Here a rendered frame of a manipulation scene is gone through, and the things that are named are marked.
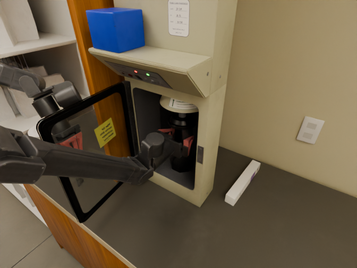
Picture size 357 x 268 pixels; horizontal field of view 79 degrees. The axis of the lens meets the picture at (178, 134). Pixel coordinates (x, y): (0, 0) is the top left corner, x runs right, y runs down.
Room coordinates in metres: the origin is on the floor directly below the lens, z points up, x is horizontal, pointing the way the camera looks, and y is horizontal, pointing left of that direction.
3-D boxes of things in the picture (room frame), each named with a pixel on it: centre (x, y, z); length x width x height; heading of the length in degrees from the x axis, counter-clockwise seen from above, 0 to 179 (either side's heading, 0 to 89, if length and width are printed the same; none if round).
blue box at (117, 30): (0.62, 0.16, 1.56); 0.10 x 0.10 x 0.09; 56
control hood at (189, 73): (0.57, 0.08, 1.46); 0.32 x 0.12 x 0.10; 56
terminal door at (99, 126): (0.56, 0.26, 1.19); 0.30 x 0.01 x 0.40; 151
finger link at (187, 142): (0.64, -0.02, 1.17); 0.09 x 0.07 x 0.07; 145
